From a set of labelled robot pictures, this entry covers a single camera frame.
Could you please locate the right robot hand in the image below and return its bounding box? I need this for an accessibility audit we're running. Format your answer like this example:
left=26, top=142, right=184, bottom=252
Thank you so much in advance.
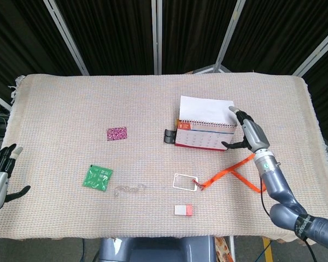
left=221, top=106, right=271, bottom=154

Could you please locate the red 2026 desk calendar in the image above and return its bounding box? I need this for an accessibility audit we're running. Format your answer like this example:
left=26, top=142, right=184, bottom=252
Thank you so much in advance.
left=174, top=95, right=238, bottom=151

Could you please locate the black binder clip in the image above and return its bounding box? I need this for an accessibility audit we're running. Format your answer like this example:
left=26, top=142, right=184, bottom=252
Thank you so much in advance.
left=163, top=119, right=180, bottom=145

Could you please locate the clear badge holder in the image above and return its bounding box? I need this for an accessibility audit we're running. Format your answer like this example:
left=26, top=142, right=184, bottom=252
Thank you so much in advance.
left=172, top=172, right=199, bottom=192

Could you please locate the green foil sachet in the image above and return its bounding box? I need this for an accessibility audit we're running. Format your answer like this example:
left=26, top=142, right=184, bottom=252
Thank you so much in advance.
left=82, top=164, right=114, bottom=192

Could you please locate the red and white box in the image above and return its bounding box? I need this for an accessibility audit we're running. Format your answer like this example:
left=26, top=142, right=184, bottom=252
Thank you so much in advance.
left=173, top=204, right=194, bottom=216

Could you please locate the beige woven tablecloth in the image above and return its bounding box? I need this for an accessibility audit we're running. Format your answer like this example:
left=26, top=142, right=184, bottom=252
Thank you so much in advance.
left=2, top=71, right=328, bottom=242

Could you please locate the orange patterned bag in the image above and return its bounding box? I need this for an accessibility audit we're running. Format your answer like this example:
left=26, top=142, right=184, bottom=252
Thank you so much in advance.
left=215, top=236, right=233, bottom=262

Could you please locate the purple patterned wrapper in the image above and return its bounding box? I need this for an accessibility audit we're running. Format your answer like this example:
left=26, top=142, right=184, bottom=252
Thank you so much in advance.
left=106, top=127, right=128, bottom=141

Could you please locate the grey robot torso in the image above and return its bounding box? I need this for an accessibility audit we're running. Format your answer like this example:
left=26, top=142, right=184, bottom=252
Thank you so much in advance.
left=94, top=236, right=216, bottom=262

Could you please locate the orange lanyard strap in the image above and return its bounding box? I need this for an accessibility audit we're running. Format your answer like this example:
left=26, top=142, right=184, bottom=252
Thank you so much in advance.
left=192, top=153, right=267, bottom=193

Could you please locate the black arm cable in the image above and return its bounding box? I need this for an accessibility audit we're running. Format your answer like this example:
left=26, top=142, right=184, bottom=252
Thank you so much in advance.
left=259, top=176, right=268, bottom=217

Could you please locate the grey screen frame post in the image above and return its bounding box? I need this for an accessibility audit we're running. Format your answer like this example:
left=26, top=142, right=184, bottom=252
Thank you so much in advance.
left=0, top=88, right=12, bottom=111
left=292, top=34, right=328, bottom=77
left=191, top=0, right=247, bottom=75
left=43, top=0, right=90, bottom=76
left=151, top=0, right=163, bottom=75

